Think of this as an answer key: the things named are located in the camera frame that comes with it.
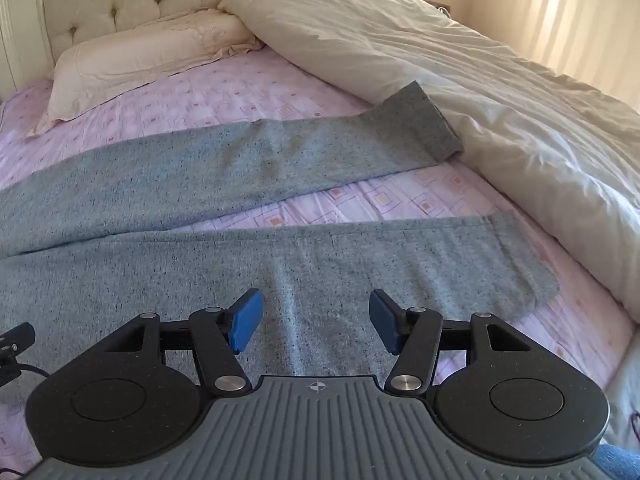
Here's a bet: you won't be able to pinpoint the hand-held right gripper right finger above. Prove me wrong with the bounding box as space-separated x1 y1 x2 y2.
369 289 538 396

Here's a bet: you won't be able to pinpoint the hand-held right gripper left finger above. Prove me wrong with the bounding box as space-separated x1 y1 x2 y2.
102 288 264 395

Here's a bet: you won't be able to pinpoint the grey knit pants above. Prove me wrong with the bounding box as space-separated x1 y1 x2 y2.
0 80 560 378

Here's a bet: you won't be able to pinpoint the pink patterned bed sheet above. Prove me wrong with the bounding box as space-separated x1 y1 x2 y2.
0 45 636 480

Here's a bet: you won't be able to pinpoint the cream duvet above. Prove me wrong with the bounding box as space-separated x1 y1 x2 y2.
217 0 640 326

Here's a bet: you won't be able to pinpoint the blue cloth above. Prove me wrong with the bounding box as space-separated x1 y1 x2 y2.
595 442 640 480

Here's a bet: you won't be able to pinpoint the cream pillow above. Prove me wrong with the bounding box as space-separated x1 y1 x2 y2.
27 10 266 136

